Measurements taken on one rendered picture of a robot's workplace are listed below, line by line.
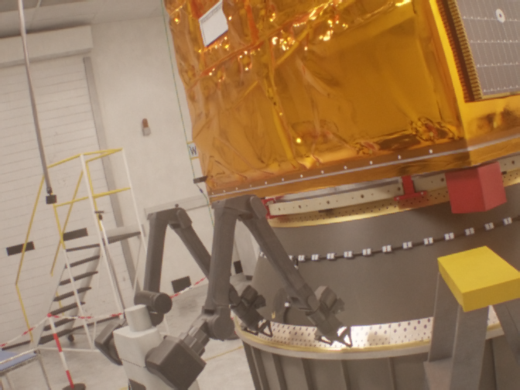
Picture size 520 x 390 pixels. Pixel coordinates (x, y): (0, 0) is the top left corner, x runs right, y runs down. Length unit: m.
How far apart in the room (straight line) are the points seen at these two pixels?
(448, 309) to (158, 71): 9.30
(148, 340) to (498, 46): 1.47
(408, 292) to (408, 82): 0.75
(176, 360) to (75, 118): 8.39
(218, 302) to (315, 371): 0.72
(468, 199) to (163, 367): 1.06
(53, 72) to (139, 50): 1.74
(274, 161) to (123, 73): 7.91
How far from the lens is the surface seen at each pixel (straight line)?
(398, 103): 1.82
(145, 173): 10.01
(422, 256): 2.04
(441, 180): 2.07
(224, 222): 1.65
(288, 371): 2.36
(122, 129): 10.00
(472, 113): 1.75
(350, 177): 2.15
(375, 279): 2.07
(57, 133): 9.64
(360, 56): 1.93
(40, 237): 9.42
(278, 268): 1.78
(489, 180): 1.79
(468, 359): 1.27
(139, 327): 1.76
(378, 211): 2.14
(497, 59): 1.87
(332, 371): 2.17
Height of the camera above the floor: 1.86
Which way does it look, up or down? 2 degrees down
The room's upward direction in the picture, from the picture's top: 13 degrees counter-clockwise
